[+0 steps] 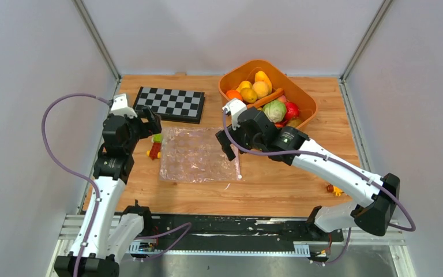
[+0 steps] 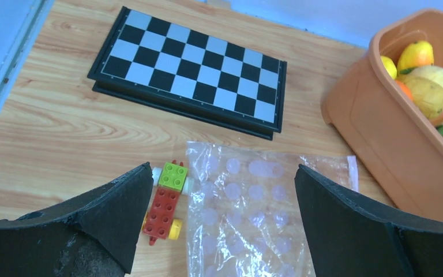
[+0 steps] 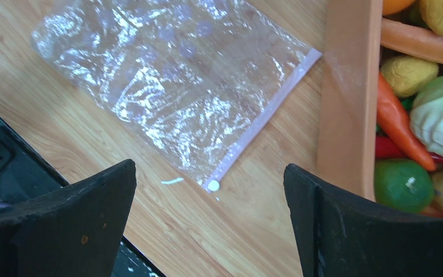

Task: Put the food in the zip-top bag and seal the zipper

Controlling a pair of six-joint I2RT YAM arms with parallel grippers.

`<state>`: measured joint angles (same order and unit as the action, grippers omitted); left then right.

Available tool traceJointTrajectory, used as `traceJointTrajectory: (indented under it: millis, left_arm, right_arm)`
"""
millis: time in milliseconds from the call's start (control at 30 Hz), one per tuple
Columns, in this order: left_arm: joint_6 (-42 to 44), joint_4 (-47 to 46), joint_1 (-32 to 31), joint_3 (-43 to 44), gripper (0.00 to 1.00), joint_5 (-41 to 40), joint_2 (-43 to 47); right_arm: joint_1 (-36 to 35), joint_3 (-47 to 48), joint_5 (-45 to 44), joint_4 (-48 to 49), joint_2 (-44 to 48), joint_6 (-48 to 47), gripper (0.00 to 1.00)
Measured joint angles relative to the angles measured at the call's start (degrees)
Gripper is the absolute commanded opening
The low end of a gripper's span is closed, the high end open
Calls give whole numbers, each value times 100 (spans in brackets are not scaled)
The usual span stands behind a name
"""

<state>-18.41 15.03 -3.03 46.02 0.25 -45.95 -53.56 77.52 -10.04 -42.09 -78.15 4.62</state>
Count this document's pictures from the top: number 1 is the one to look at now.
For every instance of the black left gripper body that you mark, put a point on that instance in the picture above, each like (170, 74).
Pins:
(139, 130)

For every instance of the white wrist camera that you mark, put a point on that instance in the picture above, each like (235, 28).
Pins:
(121, 107)
(234, 108)

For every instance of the orange toy sausage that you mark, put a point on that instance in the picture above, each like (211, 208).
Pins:
(273, 96)

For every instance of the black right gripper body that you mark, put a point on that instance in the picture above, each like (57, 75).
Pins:
(250, 143)

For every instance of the brown toy potato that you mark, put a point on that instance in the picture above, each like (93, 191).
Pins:
(295, 122)

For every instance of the yellow brick toy car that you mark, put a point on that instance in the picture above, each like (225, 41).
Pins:
(334, 190)

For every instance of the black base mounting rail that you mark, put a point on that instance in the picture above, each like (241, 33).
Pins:
(232, 234)

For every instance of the orange plastic basket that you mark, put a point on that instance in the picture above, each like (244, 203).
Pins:
(307, 105)

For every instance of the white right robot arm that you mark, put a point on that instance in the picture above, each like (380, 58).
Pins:
(374, 197)

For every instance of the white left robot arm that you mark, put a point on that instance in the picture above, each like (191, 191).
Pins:
(97, 251)

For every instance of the pink toy peach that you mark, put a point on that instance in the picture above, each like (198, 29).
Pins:
(282, 99)

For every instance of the red toy apple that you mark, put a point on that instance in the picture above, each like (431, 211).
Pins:
(292, 111)

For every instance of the green toy cabbage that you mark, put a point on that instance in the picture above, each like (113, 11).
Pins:
(275, 111)

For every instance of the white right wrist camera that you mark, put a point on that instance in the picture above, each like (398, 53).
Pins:
(234, 108)

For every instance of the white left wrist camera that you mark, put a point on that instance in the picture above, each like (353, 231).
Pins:
(121, 107)

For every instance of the red green brick car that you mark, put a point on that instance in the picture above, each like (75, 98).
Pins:
(156, 150)

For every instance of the clear zip top bag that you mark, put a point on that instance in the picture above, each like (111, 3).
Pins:
(194, 155)

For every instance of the orange toy fruit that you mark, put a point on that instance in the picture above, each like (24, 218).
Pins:
(234, 94)

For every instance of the black white checkerboard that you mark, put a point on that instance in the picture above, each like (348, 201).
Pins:
(173, 105)

